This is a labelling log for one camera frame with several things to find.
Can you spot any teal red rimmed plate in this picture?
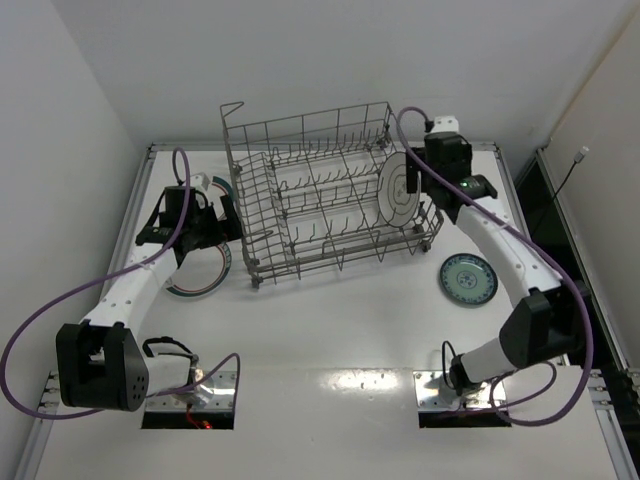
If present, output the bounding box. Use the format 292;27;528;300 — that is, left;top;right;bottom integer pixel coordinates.
207;176;235;200
165;243;232;300

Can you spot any white plate with dark outline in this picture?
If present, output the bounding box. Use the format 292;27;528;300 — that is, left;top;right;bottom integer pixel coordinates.
377;152;419;228

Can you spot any blue floral green plate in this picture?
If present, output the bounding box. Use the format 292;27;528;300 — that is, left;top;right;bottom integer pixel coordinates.
438;253;499;307

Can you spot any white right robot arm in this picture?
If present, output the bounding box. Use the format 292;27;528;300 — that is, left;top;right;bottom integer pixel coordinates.
406;131;594;394

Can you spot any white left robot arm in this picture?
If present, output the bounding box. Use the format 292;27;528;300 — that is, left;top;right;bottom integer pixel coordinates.
56;186;243;411

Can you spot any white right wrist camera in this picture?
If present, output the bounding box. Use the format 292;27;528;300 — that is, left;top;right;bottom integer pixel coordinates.
431;115;460;134

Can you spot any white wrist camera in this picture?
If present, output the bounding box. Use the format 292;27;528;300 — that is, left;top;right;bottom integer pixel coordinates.
189;173;210;192
431;115;460;134

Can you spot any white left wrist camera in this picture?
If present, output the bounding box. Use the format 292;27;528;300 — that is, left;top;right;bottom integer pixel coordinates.
189;173;210;192

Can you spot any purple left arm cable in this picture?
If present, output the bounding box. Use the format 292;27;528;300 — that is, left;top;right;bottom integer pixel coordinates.
0;147;242;419

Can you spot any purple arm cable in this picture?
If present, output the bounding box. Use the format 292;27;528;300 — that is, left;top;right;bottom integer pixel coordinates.
396;105;601;427
0;147;242;419

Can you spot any grey wire dish rack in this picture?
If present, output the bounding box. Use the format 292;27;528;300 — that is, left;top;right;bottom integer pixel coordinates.
220;101;444;288

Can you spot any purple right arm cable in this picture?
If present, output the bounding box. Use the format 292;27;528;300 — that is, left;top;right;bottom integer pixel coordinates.
396;105;601;427

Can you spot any black hanging usb cable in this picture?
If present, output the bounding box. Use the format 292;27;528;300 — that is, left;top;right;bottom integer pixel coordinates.
524;145;589;236

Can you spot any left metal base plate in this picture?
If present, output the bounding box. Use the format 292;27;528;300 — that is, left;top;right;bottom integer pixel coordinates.
144;370;238;413

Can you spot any metal base plate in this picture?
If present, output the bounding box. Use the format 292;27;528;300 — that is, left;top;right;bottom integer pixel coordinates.
144;370;238;413
413;370;492;414

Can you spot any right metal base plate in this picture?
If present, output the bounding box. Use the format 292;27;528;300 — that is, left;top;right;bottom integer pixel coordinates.
413;370;492;414

